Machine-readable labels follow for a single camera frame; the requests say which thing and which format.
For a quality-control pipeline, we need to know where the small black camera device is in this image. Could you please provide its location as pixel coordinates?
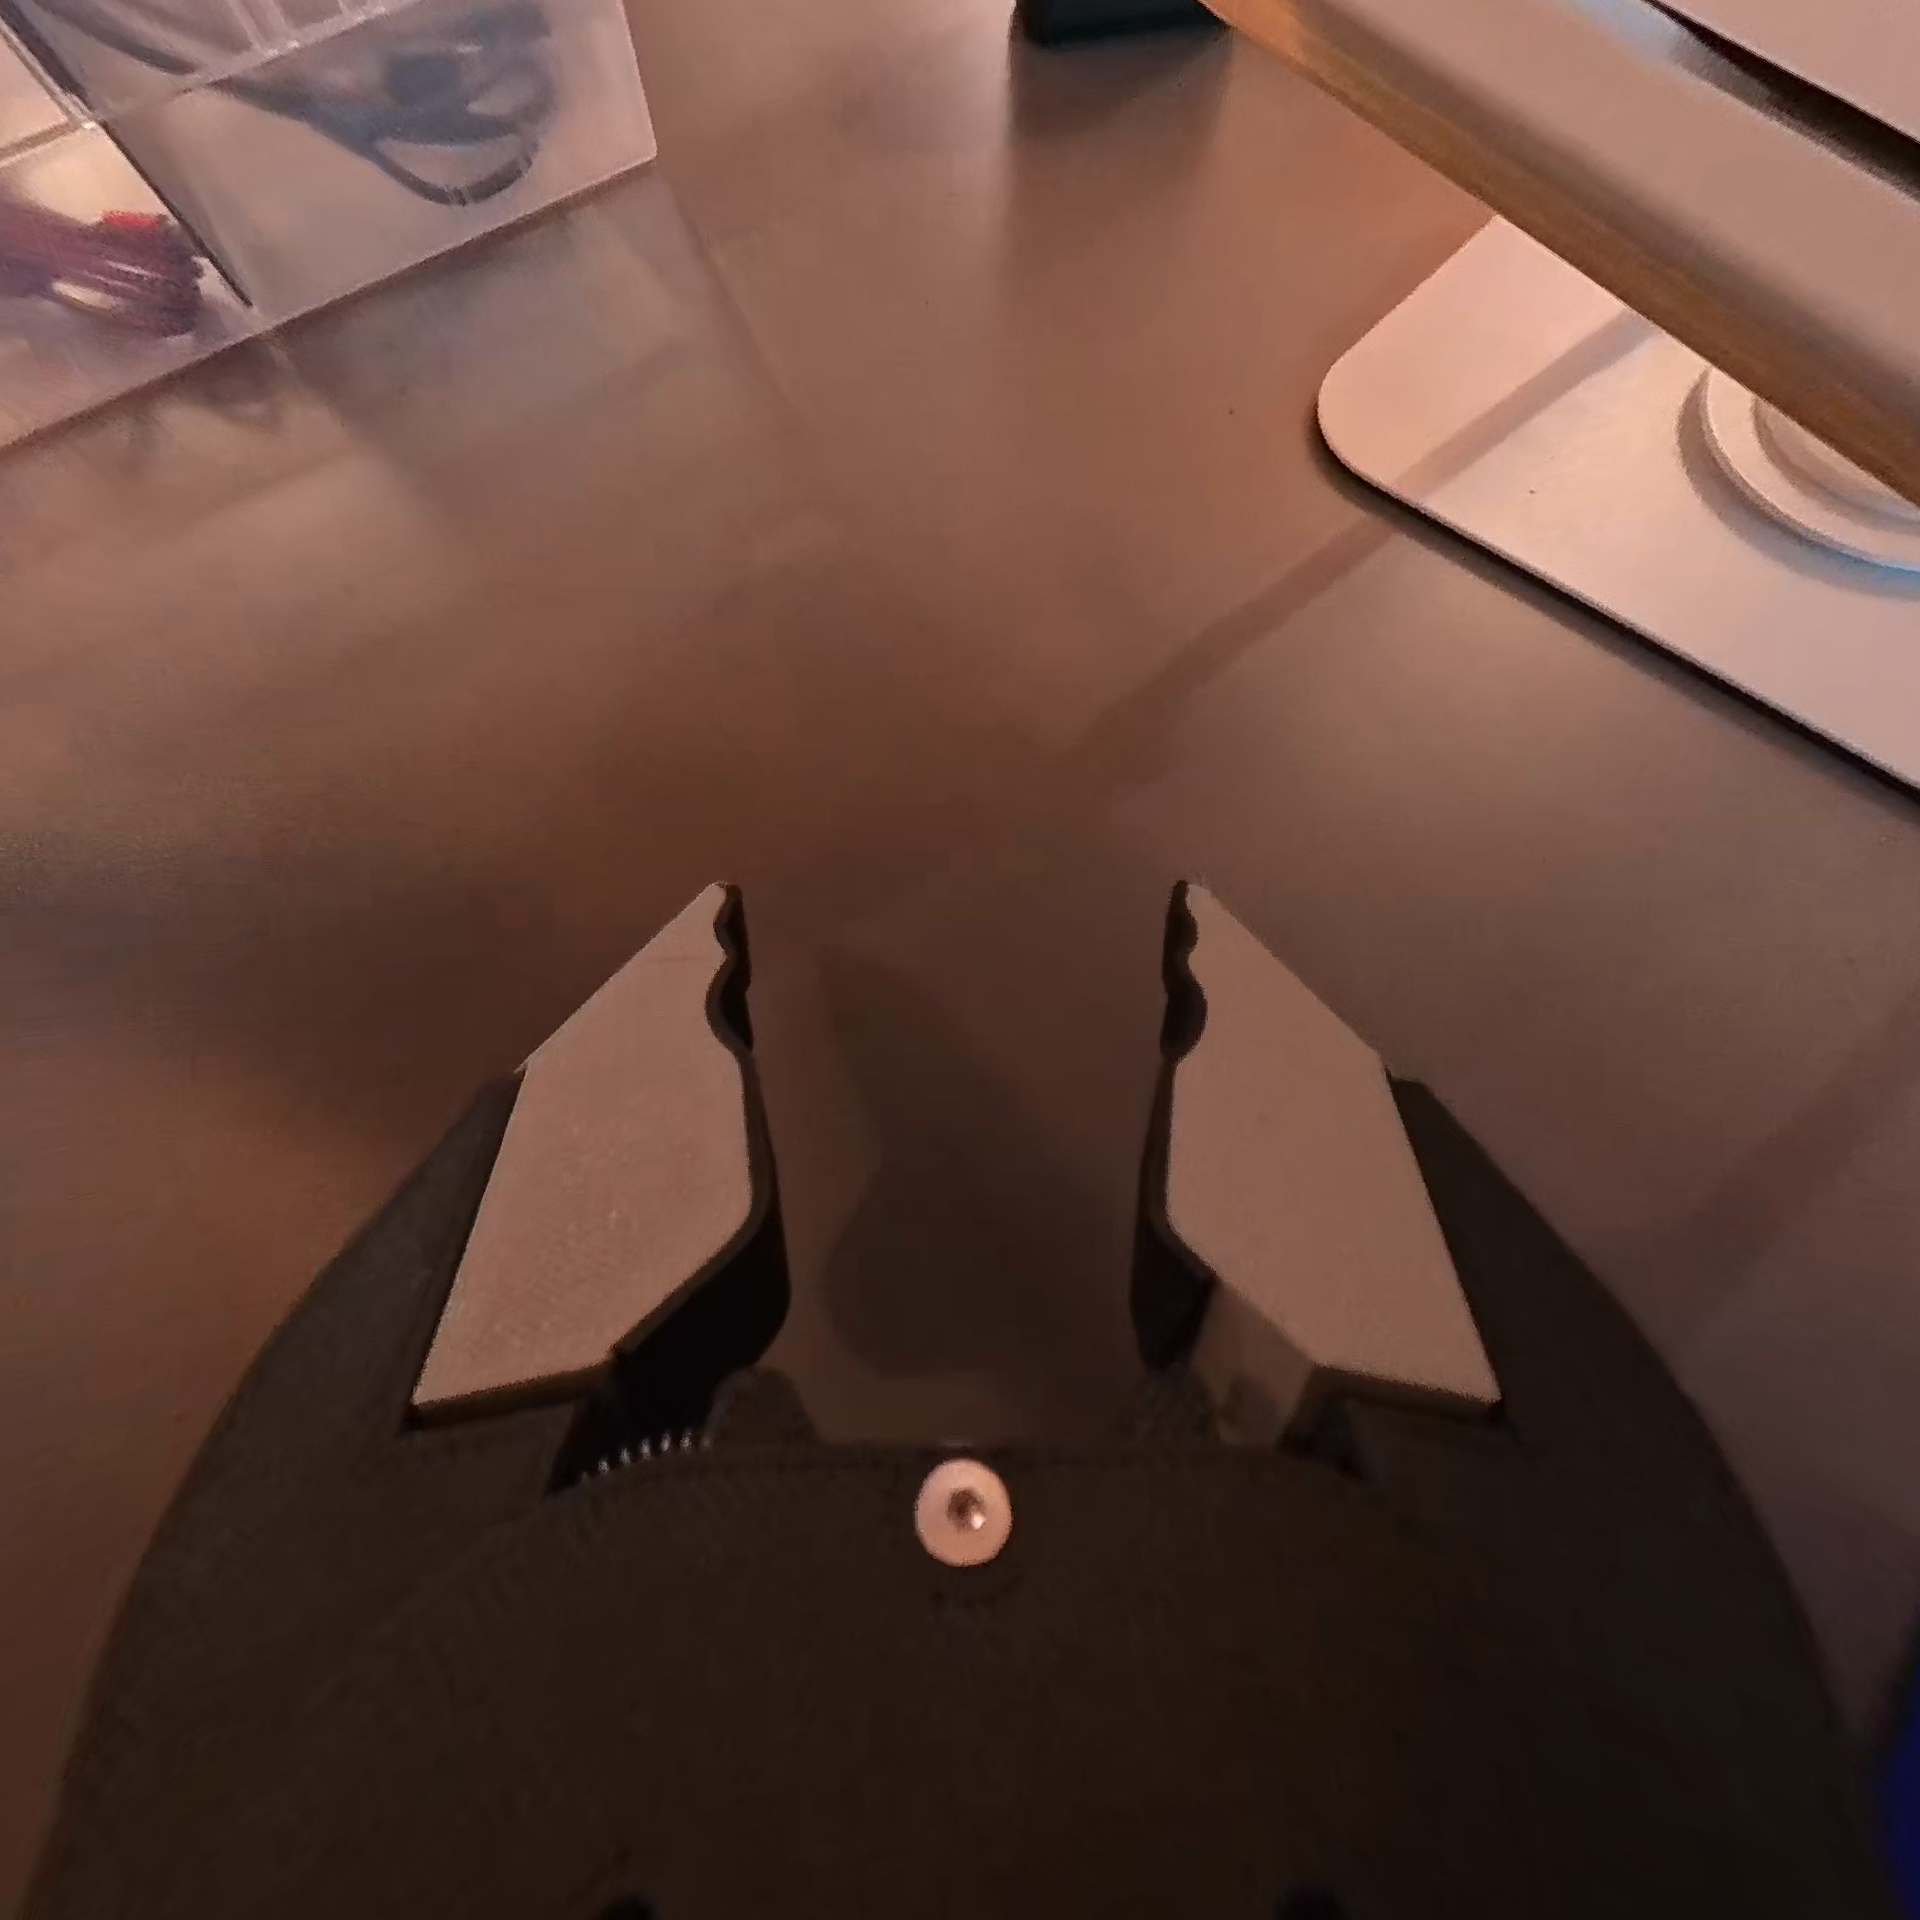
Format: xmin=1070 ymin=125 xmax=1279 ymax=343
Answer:
xmin=1020 ymin=0 xmax=1210 ymax=48

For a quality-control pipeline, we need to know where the clear acrylic box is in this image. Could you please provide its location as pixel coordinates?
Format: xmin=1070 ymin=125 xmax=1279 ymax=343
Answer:
xmin=0 ymin=0 xmax=661 ymax=453

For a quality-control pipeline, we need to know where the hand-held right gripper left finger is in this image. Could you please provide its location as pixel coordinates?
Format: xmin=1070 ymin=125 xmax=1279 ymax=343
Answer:
xmin=408 ymin=880 xmax=792 ymax=1429

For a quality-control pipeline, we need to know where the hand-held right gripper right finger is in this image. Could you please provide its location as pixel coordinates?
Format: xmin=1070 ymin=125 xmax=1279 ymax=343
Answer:
xmin=1128 ymin=880 xmax=1507 ymax=1447

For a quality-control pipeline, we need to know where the red cable bundle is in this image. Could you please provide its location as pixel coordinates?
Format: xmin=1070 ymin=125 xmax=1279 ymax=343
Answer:
xmin=0 ymin=194 xmax=208 ymax=344

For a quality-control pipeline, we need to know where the wooden display board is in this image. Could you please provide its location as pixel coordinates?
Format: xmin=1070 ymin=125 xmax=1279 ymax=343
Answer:
xmin=1201 ymin=0 xmax=1920 ymax=505

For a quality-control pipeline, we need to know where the black coiled cable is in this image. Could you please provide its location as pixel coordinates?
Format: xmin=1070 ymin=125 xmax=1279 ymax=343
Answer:
xmin=195 ymin=0 xmax=547 ymax=205

